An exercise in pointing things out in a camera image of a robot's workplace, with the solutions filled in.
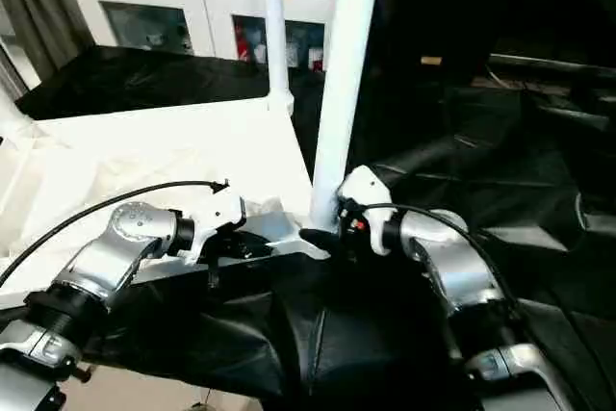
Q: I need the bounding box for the white plastic table top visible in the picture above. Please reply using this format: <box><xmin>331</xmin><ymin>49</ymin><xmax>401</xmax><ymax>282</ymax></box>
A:
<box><xmin>0</xmin><ymin>93</ymin><xmax>334</xmax><ymax>311</ymax></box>

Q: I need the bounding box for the white plastic table leg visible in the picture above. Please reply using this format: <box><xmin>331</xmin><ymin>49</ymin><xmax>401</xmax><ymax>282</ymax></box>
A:
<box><xmin>0</xmin><ymin>84</ymin><xmax>39</xmax><ymax>144</ymax></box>
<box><xmin>308</xmin><ymin>0</ymin><xmax>385</xmax><ymax>234</ymax></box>
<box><xmin>260</xmin><ymin>0</ymin><xmax>295</xmax><ymax>116</ymax></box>

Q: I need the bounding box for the black plastic mat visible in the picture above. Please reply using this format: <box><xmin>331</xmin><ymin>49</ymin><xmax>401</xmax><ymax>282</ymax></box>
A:
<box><xmin>0</xmin><ymin>43</ymin><xmax>616</xmax><ymax>411</ymax></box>

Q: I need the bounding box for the grey curtain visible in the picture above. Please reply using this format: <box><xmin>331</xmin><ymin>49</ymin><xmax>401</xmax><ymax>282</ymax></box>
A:
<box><xmin>0</xmin><ymin>0</ymin><xmax>95</xmax><ymax>90</ymax></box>

